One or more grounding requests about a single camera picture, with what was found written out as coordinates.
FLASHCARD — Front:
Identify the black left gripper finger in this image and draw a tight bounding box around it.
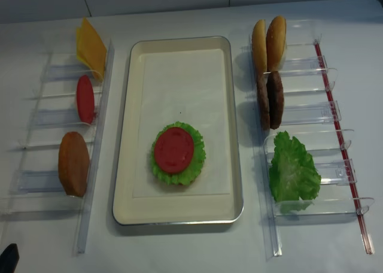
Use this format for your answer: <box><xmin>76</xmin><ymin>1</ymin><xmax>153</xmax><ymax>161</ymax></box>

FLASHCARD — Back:
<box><xmin>0</xmin><ymin>243</ymin><xmax>19</xmax><ymax>273</ymax></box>

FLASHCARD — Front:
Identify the cream rectangular metal tray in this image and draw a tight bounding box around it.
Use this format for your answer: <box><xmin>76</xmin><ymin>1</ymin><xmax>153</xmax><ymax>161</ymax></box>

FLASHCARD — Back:
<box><xmin>113</xmin><ymin>37</ymin><xmax>244</xmax><ymax>226</ymax></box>

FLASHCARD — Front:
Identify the tan bun half left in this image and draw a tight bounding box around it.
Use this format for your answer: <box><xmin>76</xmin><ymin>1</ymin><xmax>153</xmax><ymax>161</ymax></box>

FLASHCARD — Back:
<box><xmin>251</xmin><ymin>19</ymin><xmax>268</xmax><ymax>75</ymax></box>

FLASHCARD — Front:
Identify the white paper tray liner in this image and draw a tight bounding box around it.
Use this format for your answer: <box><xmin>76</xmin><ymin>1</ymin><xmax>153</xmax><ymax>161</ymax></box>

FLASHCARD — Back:
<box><xmin>133</xmin><ymin>50</ymin><xmax>232</xmax><ymax>198</ymax></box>

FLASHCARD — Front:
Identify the red tomato slice on tray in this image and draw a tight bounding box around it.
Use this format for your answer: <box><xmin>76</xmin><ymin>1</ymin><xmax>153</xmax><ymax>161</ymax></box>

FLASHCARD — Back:
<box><xmin>154</xmin><ymin>127</ymin><xmax>194</xmax><ymax>174</ymax></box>

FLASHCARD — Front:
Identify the green lettuce leaf on tray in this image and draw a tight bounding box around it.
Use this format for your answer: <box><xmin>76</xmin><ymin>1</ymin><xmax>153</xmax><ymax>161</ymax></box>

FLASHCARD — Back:
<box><xmin>149</xmin><ymin>122</ymin><xmax>206</xmax><ymax>186</ymax></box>

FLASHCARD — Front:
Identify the clear acrylic rack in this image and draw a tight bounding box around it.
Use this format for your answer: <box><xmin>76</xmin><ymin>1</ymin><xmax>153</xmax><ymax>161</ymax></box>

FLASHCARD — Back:
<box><xmin>1</xmin><ymin>44</ymin><xmax>115</xmax><ymax>254</ymax></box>
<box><xmin>247</xmin><ymin>20</ymin><xmax>375</xmax><ymax>258</ymax></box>

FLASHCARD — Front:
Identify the clear acrylic rack right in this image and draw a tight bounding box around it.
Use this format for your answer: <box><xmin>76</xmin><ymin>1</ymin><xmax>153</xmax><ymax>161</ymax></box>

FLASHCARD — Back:
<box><xmin>247</xmin><ymin>20</ymin><xmax>375</xmax><ymax>258</ymax></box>

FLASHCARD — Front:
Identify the yellow cheese slices stack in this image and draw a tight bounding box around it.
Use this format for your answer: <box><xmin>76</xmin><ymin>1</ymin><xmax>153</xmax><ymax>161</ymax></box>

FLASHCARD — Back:
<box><xmin>76</xmin><ymin>17</ymin><xmax>107</xmax><ymax>81</ymax></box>

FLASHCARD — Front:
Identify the green lettuce leaf in rack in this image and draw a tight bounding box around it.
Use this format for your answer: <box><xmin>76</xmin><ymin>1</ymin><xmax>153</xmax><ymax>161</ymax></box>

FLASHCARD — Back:
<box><xmin>269</xmin><ymin>131</ymin><xmax>321</xmax><ymax>214</ymax></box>

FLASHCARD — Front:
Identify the tan bun half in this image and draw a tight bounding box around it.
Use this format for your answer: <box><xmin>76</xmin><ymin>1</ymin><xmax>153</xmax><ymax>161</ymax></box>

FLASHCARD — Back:
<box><xmin>251</xmin><ymin>19</ymin><xmax>268</xmax><ymax>75</ymax></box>
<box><xmin>266</xmin><ymin>16</ymin><xmax>287</xmax><ymax>72</ymax></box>

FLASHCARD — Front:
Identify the brown bun half left rack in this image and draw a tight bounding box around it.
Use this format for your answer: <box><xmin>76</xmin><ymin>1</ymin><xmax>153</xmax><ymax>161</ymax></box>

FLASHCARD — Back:
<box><xmin>58</xmin><ymin>132</ymin><xmax>90</xmax><ymax>198</ymax></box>

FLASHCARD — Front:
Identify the red tomato slice in rack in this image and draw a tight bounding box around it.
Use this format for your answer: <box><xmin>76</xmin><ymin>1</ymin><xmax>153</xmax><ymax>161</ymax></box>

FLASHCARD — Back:
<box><xmin>76</xmin><ymin>75</ymin><xmax>95</xmax><ymax>124</ymax></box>

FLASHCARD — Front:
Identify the clear acrylic rack left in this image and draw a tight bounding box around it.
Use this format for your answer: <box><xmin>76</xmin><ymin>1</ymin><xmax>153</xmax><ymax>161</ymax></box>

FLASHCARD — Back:
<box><xmin>1</xmin><ymin>44</ymin><xmax>115</xmax><ymax>254</ymax></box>

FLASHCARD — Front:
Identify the tan bun half right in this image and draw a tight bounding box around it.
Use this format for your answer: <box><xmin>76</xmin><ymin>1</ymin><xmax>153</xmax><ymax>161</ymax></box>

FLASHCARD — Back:
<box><xmin>266</xmin><ymin>16</ymin><xmax>287</xmax><ymax>72</ymax></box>

